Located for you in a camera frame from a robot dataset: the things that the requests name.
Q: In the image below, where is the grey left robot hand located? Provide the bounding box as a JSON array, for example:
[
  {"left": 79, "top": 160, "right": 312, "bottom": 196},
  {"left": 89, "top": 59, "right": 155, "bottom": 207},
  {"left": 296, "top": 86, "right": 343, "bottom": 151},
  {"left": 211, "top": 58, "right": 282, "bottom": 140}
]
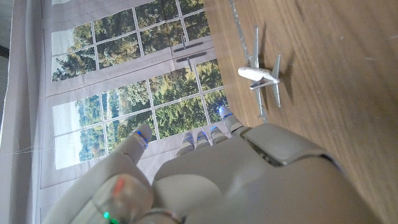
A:
[{"left": 42, "top": 105, "right": 384, "bottom": 224}]

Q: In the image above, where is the white toy airplane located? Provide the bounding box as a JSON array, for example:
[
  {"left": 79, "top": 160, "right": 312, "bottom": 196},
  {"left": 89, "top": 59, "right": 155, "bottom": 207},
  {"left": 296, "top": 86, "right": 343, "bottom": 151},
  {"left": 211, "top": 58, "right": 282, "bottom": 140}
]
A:
[{"left": 238, "top": 26, "right": 282, "bottom": 121}]

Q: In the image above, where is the printed window backdrop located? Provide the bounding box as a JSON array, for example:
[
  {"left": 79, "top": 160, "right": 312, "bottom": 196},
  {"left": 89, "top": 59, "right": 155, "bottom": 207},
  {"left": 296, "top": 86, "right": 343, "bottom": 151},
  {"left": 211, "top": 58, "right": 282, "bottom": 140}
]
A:
[{"left": 0, "top": 0, "right": 230, "bottom": 224}]

